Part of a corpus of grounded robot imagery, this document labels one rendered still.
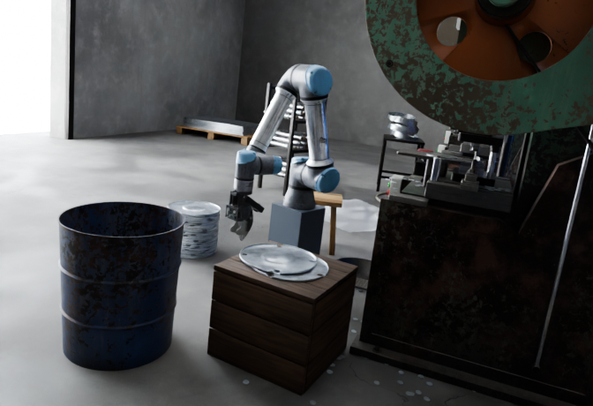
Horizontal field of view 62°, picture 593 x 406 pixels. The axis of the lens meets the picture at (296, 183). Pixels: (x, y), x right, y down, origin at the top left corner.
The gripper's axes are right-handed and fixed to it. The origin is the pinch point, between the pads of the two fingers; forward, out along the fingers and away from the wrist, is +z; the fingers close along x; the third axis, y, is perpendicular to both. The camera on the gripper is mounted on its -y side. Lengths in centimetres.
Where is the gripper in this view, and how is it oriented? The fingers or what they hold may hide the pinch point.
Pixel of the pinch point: (243, 236)
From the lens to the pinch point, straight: 201.6
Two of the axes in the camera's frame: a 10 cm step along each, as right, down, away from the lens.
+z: -1.1, 9.7, 2.1
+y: -6.8, 0.8, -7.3
